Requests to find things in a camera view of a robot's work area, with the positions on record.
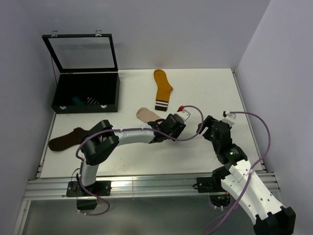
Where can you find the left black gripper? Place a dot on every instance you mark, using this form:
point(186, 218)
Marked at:
point(177, 132)

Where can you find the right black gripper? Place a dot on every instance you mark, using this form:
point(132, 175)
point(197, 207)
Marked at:
point(208, 122)

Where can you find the beige red reindeer sock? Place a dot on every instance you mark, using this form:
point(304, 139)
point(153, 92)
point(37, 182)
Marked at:
point(145, 115)

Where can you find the black white striped ankle sock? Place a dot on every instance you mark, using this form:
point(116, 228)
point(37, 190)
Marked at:
point(92, 101)

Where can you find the teal sock with red heel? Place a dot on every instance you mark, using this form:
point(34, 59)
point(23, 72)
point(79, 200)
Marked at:
point(78, 101)

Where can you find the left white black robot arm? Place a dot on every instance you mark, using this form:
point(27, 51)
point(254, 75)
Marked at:
point(101, 140)

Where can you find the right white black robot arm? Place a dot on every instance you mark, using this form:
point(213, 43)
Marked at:
point(237, 177)

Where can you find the mustard yellow striped sock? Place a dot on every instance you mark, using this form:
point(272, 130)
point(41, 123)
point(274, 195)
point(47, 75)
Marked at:
point(163, 90)

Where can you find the black glass-lid display box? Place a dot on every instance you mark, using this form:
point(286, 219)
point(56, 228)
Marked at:
point(88, 68)

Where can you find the brown pink striped sock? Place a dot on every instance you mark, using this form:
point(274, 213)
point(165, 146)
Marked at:
point(67, 141)

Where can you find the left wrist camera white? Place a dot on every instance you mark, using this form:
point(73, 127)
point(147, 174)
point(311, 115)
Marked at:
point(183, 114)

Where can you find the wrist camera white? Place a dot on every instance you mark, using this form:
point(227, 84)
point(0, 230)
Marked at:
point(229, 118)
point(183, 114)

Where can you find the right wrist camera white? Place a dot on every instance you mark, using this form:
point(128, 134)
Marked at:
point(229, 118)

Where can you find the aluminium mounting rail frame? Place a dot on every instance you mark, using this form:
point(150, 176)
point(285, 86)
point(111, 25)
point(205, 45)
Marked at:
point(153, 185)

